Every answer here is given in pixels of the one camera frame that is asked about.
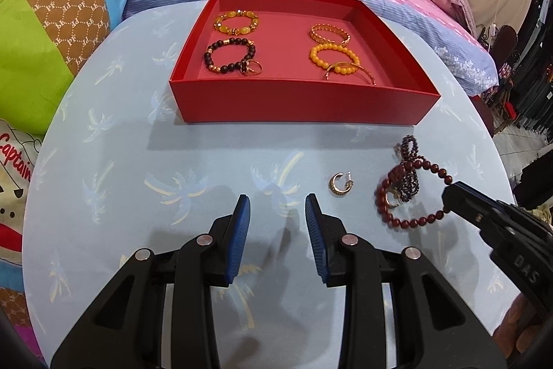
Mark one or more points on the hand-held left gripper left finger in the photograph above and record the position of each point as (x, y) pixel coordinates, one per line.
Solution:
(237, 239)

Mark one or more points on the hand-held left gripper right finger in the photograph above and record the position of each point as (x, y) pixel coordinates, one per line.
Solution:
(315, 239)

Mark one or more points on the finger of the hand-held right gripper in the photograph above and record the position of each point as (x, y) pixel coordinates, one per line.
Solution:
(464, 202)

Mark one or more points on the red cardboard box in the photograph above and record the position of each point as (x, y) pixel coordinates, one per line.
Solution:
(302, 101)

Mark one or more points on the thin gold bangle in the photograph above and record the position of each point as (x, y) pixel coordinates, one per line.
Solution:
(345, 64)

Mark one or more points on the wide gold filigree bangle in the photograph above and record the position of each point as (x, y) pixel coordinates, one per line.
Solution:
(317, 35)

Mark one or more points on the person's right hand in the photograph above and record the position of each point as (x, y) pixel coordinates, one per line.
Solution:
(518, 330)

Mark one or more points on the gold hoop earring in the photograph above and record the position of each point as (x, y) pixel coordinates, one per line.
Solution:
(391, 202)
(337, 185)

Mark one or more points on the dark wooden chair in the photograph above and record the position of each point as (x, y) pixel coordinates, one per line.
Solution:
(505, 38)

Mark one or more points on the cartoon monkey blanket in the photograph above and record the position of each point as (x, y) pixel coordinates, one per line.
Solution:
(43, 49)

